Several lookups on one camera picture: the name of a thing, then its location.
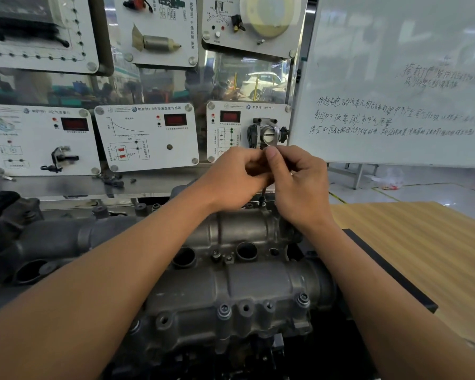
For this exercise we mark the person's right hand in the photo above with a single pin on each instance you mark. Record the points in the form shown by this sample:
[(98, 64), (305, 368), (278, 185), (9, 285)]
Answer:
[(305, 189)]

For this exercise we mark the person's left hand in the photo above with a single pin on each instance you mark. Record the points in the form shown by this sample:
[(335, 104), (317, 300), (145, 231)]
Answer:
[(229, 185)]

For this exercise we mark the grey metal engine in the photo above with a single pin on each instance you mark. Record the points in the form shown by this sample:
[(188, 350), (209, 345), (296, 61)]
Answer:
[(241, 288)]

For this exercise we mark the person's right forearm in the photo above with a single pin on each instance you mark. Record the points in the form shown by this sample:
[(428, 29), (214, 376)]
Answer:
[(400, 304)]

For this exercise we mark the person's left forearm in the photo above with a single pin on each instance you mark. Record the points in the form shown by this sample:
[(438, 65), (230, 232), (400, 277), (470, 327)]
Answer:
[(83, 292)]

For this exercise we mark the white panel throttle body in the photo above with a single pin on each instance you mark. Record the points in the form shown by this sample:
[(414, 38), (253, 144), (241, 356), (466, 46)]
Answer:
[(215, 150)]

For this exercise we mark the white panel curve graph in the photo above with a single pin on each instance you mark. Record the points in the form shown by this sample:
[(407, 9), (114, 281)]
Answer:
[(174, 154)]

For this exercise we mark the black throttle body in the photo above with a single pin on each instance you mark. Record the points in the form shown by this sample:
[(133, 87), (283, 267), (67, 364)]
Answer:
[(269, 132)]

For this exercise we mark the crumpled white plastic bag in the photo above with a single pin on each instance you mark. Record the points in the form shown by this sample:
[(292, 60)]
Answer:
[(388, 180)]

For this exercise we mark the white panel yellow disc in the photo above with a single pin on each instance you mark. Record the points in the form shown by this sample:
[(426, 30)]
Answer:
[(221, 43)]

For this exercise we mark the large whiteboard on stand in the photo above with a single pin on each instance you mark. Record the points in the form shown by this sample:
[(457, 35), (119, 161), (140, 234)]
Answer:
[(380, 43)]

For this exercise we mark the white panel brass filter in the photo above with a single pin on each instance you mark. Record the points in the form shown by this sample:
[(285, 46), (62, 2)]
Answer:
[(182, 27)]

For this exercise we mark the yellow blue disc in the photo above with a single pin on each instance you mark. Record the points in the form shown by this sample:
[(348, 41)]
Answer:
[(269, 15)]

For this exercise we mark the white sensor training panel board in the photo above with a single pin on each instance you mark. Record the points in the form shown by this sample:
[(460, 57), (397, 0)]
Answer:
[(23, 189)]

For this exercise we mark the white panel control module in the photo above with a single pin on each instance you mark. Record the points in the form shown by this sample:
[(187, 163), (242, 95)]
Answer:
[(87, 35)]

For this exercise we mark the white panel black lever sensor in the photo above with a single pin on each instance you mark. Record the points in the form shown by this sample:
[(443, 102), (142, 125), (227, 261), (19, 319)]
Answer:
[(23, 146)]

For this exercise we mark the clear cased control module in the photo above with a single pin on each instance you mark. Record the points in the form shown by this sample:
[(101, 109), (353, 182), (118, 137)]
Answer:
[(23, 11)]

